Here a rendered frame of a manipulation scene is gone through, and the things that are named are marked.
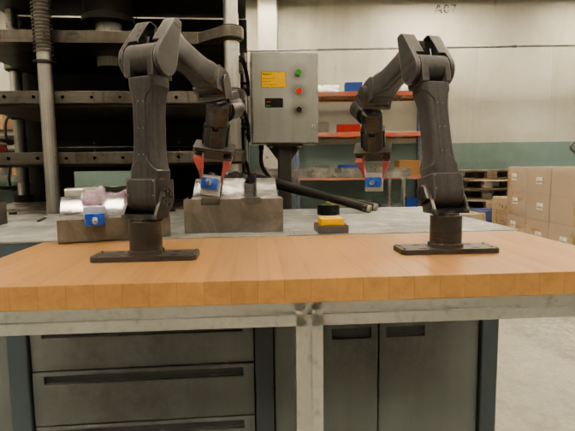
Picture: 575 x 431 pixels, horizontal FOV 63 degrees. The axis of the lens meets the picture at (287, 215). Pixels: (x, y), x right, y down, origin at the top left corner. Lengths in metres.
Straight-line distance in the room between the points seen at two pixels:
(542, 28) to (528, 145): 1.86
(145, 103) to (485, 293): 0.69
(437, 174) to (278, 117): 1.25
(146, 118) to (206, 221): 0.41
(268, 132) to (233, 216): 0.92
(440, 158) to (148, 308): 0.62
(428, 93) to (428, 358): 0.76
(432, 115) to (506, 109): 7.63
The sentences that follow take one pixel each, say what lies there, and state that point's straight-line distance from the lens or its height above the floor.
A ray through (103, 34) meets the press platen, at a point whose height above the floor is 1.52.
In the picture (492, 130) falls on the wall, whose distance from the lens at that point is 8.54.
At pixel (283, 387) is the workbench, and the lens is 1.38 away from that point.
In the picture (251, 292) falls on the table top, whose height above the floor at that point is 0.78.
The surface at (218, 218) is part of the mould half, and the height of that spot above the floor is 0.84.
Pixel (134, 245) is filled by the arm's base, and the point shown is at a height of 0.83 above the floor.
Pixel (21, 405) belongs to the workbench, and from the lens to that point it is 1.49.
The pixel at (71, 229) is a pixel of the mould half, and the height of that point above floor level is 0.83.
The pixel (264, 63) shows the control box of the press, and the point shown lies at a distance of 2.16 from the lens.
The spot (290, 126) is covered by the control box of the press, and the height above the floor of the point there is 1.15.
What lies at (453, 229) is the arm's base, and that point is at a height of 0.85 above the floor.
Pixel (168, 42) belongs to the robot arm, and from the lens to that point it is 0.98.
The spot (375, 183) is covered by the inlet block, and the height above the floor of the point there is 0.92.
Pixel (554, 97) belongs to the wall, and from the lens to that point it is 8.99.
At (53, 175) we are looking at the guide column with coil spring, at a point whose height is 0.94.
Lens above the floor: 0.98
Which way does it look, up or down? 6 degrees down
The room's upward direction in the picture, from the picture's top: 1 degrees counter-clockwise
